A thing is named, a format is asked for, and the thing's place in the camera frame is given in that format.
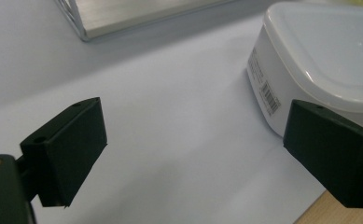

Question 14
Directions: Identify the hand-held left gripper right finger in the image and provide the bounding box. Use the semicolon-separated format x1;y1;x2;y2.
283;99;363;209

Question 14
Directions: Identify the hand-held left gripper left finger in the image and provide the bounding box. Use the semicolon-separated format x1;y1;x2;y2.
20;96;108;209

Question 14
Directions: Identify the white lidded plastic container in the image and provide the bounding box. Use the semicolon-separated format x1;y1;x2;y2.
245;1;363;138

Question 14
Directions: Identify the white wire basket rack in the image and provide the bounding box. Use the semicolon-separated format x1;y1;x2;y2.
53;0;243;43

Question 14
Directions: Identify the wooden table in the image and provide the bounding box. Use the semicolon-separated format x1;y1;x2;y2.
293;189;363;224

